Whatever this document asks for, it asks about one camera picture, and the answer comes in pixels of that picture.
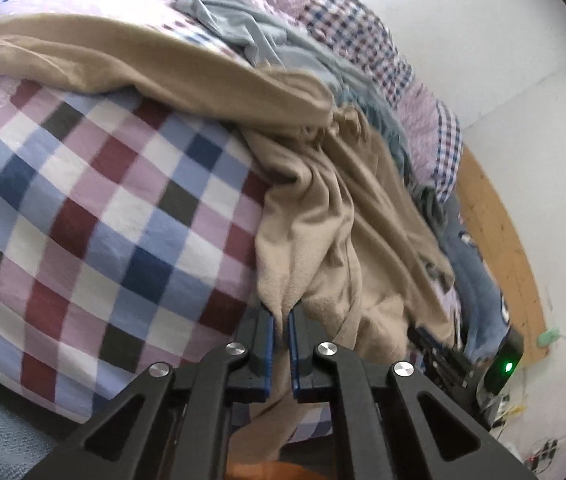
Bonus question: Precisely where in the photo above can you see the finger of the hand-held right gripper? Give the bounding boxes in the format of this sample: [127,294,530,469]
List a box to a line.
[407,326,457,367]

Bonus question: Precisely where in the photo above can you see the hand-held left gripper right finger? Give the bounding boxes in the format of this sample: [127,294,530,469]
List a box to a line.
[288,304,538,480]

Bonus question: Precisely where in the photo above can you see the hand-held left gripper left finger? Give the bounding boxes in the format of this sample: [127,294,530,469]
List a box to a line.
[28,305,278,480]

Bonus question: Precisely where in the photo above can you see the beige t-shirt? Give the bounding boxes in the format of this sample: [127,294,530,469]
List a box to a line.
[0,12,456,461]

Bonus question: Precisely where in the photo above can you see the blue jeans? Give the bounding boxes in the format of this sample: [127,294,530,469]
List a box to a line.
[438,195,511,361]

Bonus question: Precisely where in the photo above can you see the wooden headboard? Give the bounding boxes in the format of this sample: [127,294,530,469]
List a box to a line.
[455,145,551,361]

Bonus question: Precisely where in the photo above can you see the olive grey t-shirt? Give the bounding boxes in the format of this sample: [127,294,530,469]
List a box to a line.
[413,185,451,241]

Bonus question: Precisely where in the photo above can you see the checkered bed sheet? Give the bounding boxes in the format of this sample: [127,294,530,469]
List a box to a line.
[0,0,274,421]

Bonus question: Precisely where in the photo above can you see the checkered purple quilt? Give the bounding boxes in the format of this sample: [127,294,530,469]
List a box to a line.
[128,0,464,201]

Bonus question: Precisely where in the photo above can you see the light blue garment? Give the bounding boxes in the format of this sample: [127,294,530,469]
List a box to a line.
[165,0,414,171]

